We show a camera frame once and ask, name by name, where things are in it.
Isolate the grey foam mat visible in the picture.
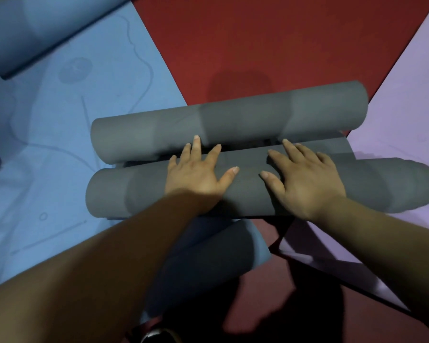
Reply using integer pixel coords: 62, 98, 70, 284
85, 81, 429, 219

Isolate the blue foam mat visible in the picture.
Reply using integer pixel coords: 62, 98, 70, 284
0, 0, 272, 324

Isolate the person's right forearm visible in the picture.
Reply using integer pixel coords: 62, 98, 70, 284
307, 195, 429, 340

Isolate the purple foam mat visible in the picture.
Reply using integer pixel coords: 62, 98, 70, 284
270, 0, 429, 315

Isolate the person's right hand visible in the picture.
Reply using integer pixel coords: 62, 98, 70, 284
259, 138, 347, 222

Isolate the black shoe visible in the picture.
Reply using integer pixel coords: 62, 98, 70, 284
139, 328, 184, 343

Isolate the person's left hand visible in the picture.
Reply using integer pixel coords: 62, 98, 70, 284
164, 135, 240, 212

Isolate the person's left forearm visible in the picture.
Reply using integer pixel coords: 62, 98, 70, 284
0, 192, 220, 343

